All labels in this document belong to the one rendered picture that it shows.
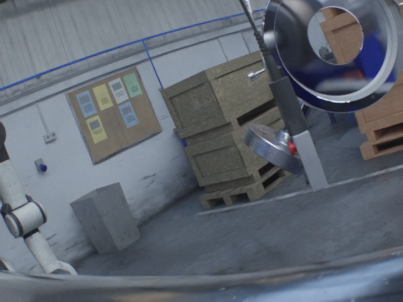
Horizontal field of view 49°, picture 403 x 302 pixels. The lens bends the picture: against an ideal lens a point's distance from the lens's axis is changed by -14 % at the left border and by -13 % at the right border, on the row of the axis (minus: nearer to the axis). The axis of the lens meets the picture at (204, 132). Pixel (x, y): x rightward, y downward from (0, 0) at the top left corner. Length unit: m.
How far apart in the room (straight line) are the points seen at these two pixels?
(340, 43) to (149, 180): 3.10
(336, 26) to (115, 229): 3.01
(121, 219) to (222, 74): 1.82
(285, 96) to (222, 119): 3.90
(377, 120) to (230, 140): 1.50
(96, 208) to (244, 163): 1.56
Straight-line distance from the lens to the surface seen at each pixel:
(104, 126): 6.05
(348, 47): 4.46
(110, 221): 5.18
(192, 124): 5.20
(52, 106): 5.75
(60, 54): 6.07
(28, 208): 1.46
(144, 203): 6.19
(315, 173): 1.02
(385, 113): 4.46
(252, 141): 1.14
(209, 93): 4.90
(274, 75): 1.02
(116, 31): 6.71
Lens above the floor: 1.18
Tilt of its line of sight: 5 degrees down
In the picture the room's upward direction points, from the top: 23 degrees counter-clockwise
